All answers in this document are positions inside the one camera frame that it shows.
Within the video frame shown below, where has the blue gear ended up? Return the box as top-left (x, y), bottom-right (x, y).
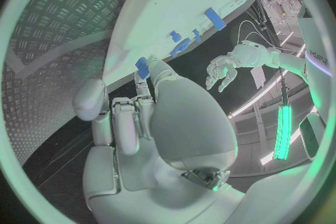
top-left (169, 38), bottom-right (192, 58)

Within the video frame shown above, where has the glowing light bar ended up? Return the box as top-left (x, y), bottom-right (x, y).
top-left (272, 104), bottom-right (293, 161)

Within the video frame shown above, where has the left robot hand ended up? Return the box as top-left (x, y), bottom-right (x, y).
top-left (205, 55), bottom-right (239, 94)

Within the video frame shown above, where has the white task board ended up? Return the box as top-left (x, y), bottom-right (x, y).
top-left (102, 0), bottom-right (279, 87)

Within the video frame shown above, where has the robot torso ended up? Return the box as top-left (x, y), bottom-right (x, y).
top-left (296, 2), bottom-right (336, 163)

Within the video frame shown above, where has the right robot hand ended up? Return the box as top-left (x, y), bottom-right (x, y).
top-left (72, 54), bottom-right (246, 224)

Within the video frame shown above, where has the white cable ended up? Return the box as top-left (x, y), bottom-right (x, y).
top-left (236, 20), bottom-right (276, 48)
top-left (241, 31), bottom-right (276, 48)

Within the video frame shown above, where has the blue rectangular block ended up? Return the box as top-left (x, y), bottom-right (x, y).
top-left (203, 7), bottom-right (228, 31)

